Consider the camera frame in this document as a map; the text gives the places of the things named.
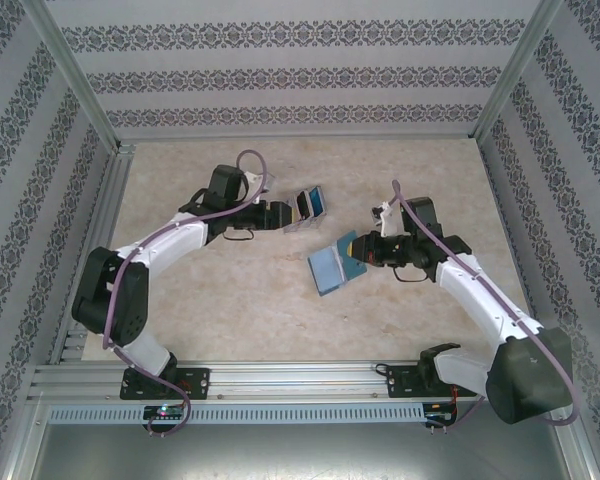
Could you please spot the blue folding card holder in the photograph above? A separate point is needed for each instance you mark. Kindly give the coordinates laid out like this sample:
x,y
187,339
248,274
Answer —
x,y
325,270

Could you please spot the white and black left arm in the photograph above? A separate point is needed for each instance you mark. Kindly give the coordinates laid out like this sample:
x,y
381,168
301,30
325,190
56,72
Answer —
x,y
170,245

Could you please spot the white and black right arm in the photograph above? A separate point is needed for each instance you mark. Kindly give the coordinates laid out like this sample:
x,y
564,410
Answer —
x,y
470,295

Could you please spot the dark credit card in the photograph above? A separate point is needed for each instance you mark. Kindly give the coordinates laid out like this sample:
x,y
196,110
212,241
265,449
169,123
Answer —
x,y
305,204

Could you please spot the right controller circuit board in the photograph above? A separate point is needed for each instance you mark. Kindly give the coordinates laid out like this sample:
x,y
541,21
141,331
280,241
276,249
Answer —
x,y
440,416

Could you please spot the controller circuit board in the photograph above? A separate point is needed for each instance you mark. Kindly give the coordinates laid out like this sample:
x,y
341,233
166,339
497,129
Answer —
x,y
440,416
162,411

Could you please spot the grey metal panel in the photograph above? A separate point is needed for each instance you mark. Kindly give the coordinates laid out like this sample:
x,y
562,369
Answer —
x,y
300,455

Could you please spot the left controller circuit board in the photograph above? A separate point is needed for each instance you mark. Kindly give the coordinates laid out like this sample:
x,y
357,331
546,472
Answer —
x,y
162,411

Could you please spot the aluminium back frame bar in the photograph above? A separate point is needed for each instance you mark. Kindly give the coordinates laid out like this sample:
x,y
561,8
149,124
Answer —
x,y
300,136

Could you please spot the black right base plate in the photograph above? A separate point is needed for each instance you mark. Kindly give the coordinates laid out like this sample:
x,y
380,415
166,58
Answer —
x,y
400,382

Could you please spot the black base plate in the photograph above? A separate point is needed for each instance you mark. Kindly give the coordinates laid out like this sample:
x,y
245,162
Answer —
x,y
200,382
400,382

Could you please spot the aluminium mounting rail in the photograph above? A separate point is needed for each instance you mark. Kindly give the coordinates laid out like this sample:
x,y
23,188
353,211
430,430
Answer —
x,y
300,380

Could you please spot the aluminium side table rail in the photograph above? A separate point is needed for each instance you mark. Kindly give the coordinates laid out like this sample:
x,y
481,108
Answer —
x,y
97,250

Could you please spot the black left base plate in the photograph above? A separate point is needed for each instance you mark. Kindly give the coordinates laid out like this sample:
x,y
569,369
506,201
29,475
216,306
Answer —
x,y
200,382

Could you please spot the short aluminium frame post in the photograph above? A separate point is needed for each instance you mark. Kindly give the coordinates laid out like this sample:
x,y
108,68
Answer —
x,y
27,440
577,445

